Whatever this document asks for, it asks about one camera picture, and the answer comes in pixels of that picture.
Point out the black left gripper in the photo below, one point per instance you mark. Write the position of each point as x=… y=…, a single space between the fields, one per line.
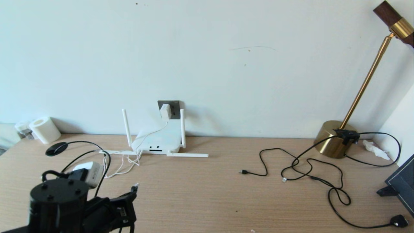
x=124 y=207

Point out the white power adapter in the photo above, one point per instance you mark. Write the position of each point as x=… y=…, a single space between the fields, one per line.
x=166 y=111

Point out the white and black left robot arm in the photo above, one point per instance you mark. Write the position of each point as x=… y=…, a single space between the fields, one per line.
x=58 y=207

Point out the white router with antennas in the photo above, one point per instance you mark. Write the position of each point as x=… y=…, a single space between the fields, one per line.
x=155 y=140

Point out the black round desk grommet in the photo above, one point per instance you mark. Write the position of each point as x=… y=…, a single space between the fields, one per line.
x=56 y=149

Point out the white toilet paper roll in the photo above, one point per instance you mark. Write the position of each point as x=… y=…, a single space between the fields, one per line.
x=45 y=130

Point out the small clear container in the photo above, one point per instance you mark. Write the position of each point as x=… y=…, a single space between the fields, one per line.
x=22 y=127

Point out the brass desk lamp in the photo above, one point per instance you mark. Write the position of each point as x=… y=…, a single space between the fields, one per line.
x=330 y=139

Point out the black clip on lamp base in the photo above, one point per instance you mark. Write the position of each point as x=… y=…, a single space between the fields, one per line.
x=346 y=135

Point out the crumpled white tissue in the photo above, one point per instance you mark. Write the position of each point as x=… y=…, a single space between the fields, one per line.
x=375 y=149

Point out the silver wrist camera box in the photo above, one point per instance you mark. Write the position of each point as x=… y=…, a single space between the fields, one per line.
x=93 y=173

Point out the grey wall socket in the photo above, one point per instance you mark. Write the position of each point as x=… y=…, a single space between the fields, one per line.
x=176 y=108

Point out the black standing frame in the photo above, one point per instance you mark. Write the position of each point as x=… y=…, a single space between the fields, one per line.
x=402 y=184

